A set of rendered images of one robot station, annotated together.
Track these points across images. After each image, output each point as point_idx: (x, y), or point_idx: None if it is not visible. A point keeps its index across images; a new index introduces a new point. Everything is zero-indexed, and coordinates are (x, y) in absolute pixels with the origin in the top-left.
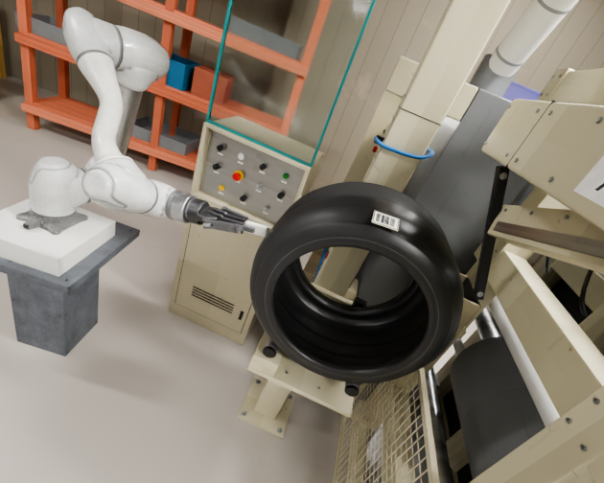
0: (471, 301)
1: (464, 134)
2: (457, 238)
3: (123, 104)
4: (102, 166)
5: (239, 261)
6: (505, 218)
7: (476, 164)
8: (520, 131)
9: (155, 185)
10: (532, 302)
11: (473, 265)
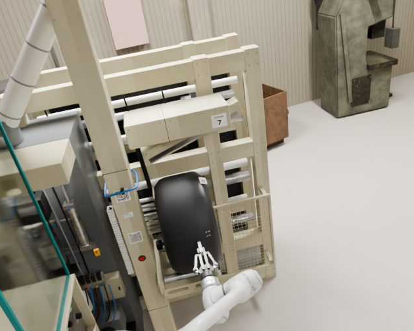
0: (152, 189)
1: (78, 158)
2: (99, 193)
3: None
4: (253, 273)
5: None
6: (150, 155)
7: (84, 162)
8: (158, 131)
9: (221, 285)
10: (164, 163)
11: None
